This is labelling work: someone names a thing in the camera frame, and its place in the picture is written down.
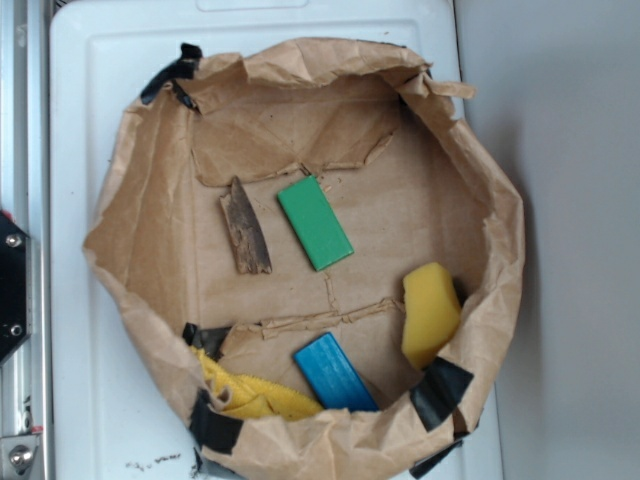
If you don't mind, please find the green rectangular block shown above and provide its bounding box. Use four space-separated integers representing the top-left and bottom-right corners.
277 176 354 271

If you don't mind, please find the black tape strip right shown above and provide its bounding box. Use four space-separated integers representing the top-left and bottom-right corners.
409 357 474 431

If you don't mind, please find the brown paper bag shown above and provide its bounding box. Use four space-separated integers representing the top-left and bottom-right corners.
83 38 525 479

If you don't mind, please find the aluminium frame rail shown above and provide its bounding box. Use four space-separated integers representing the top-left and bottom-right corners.
1 1 55 479

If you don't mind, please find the yellow microfibre cloth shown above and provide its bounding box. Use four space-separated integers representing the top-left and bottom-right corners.
191 347 324 421

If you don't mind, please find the blue rectangular block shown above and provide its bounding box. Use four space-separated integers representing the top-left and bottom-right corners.
293 333 379 412

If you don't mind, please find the black tape inner left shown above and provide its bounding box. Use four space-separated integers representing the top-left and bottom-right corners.
182 323 231 361

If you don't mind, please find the black tape strip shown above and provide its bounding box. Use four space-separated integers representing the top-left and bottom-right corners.
140 43 203 109
189 389 244 454
409 357 474 431

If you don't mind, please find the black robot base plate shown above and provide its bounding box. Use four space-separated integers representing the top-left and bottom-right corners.
0 211 30 365

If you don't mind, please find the black tape strip top left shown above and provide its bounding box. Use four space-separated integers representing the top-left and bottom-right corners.
140 43 203 109

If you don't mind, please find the yellow sponge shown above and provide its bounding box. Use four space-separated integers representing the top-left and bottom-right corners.
401 262 461 370

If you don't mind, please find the metal corner bracket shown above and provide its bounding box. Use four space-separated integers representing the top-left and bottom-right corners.
1 434 40 480

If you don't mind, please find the brown wood bark piece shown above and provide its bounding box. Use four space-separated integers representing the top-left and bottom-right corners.
220 176 272 274

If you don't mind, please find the black tape strip bottom left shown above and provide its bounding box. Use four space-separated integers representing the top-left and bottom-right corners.
189 389 244 454

